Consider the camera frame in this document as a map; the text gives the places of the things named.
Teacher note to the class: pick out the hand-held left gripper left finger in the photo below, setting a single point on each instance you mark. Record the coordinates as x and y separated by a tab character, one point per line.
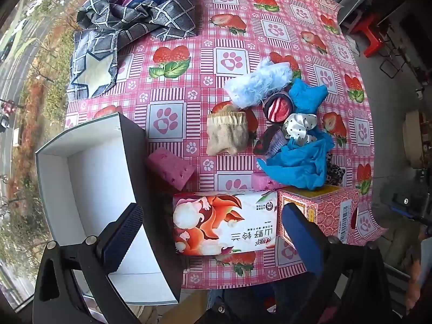
119	239

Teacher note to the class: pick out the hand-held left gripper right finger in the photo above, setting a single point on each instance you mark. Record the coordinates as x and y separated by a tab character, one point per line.
303	239

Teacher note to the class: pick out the white cardboard box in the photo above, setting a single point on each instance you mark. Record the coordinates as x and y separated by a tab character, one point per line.
91	182

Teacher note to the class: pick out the leopard print cloth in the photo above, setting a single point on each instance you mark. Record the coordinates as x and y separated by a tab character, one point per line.
334	172

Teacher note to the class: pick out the pink sponge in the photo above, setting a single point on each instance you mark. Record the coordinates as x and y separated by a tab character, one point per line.
266	180
170	168

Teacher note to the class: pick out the blue terry cloth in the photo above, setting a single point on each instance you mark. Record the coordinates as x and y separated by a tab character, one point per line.
307	96

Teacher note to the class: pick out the light blue fluffy cloth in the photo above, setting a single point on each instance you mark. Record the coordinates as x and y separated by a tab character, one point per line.
260	81

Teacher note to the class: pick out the pink patterned carton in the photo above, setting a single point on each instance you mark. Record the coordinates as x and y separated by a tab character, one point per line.
327	209

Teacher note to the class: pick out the thin blue glove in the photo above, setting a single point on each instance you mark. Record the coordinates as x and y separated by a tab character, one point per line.
300	165

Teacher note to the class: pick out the fox print tissue pack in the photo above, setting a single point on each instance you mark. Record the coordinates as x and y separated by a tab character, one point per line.
224	224

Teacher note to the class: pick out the person's dark clothing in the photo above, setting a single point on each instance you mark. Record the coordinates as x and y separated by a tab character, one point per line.
243	305

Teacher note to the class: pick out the purple knit sock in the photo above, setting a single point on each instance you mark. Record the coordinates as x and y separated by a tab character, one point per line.
270	143

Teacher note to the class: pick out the white polka dot scrunchie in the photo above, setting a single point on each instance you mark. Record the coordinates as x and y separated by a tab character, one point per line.
298	128

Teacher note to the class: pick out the beige sock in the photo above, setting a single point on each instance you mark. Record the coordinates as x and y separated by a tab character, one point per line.
226	133

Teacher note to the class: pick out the pink striped rolled sock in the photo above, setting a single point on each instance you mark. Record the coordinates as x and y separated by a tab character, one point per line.
278	108

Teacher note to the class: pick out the round beige drum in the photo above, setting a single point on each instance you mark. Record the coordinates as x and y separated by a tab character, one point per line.
416	138

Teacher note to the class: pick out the black folding chair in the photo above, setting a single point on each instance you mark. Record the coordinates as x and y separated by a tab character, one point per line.
393	64

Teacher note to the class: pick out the red plastic stool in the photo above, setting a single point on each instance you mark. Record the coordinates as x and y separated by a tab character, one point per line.
369	35

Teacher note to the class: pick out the pink strawberry print tablecloth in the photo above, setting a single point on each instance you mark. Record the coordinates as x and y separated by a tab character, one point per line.
236	33

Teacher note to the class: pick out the grey plaid cloth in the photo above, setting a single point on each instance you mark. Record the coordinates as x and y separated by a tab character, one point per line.
158	17

